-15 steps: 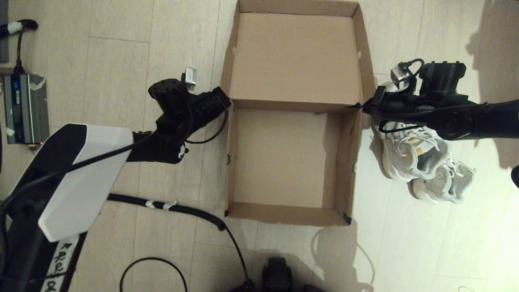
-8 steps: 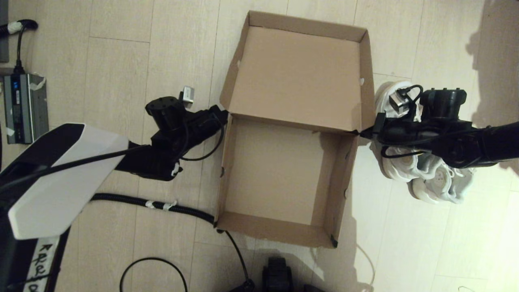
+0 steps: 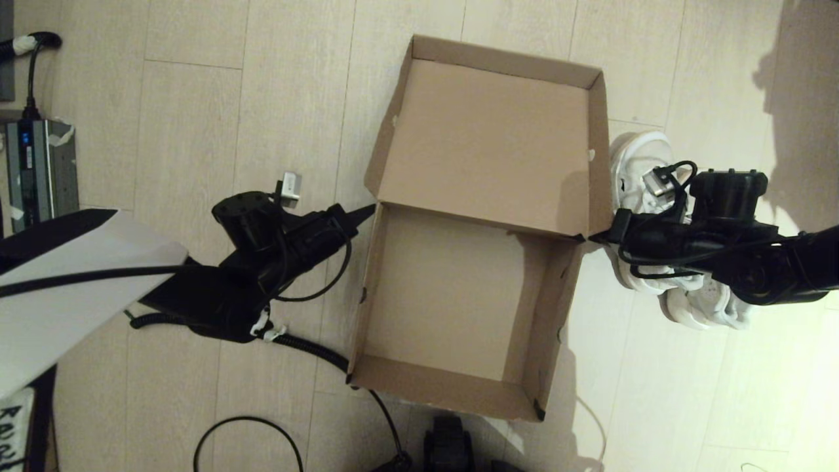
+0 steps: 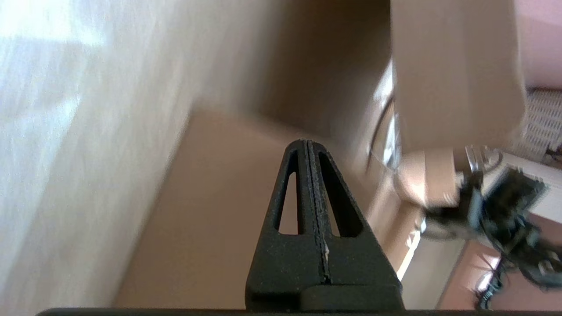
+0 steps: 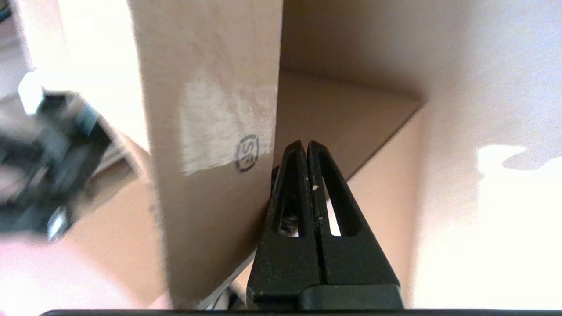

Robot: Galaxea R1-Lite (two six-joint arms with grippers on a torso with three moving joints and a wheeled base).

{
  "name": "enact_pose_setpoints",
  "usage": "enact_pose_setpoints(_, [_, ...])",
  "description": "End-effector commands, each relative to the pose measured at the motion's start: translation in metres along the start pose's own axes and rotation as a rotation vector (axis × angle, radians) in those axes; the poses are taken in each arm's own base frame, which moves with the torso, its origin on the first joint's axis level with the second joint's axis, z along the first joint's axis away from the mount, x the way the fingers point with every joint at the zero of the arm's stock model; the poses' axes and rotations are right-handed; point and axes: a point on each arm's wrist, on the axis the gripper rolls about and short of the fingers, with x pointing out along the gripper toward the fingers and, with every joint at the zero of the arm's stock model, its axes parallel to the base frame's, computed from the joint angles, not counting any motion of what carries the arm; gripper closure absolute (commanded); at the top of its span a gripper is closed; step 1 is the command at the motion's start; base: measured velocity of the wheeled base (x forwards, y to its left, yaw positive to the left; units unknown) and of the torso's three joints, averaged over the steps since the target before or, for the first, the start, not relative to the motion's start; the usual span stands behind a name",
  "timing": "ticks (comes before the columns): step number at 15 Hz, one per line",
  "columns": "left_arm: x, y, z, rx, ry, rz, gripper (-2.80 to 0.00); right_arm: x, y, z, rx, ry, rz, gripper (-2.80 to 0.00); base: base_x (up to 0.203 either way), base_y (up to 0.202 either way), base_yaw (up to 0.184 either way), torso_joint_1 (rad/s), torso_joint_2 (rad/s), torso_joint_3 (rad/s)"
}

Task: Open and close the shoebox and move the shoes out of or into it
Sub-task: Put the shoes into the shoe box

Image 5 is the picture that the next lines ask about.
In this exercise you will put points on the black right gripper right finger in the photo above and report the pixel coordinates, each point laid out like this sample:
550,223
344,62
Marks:
355,267

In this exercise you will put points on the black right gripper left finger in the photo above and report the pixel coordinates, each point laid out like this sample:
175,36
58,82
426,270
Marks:
281,272

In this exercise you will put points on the brown cardboard shoe box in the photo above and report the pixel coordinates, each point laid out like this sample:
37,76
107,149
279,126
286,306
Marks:
210,57

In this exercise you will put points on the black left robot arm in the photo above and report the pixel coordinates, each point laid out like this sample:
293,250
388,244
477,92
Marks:
48,166

